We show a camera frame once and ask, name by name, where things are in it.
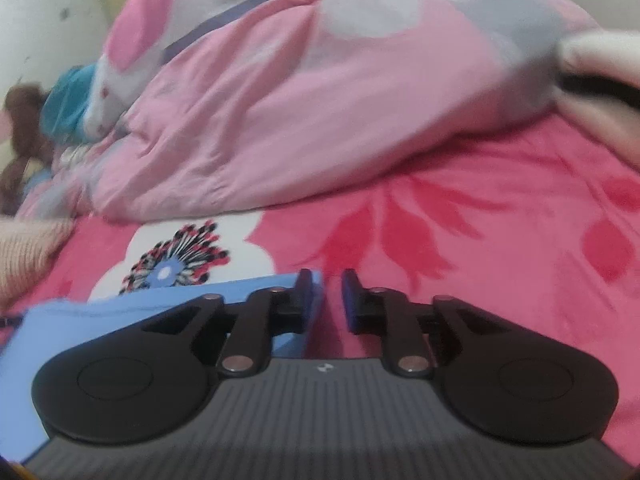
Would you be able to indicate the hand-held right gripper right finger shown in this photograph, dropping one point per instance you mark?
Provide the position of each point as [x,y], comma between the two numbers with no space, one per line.
[350,305]

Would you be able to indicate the pink floral blanket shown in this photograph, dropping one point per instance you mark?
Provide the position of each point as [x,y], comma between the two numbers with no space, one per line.
[500,210]

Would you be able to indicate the beige checked knit sweater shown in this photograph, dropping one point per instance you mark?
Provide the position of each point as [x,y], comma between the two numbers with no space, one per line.
[30,255]

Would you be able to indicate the white black striped blanket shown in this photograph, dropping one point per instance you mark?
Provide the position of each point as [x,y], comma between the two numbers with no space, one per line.
[600,50]

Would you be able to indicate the blue t-shirt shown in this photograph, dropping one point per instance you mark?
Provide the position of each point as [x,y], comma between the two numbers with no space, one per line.
[90,317]

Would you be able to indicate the pink patterned duvet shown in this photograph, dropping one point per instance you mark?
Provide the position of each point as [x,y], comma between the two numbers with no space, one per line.
[300,110]

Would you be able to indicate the teal striped cloth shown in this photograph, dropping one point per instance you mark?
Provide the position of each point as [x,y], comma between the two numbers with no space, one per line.
[65,100]

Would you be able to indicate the brown padded jacket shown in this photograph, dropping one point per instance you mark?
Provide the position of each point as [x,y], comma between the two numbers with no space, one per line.
[25,125]

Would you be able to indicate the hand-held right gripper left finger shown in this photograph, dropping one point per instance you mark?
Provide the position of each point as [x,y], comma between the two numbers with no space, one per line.
[302,300]

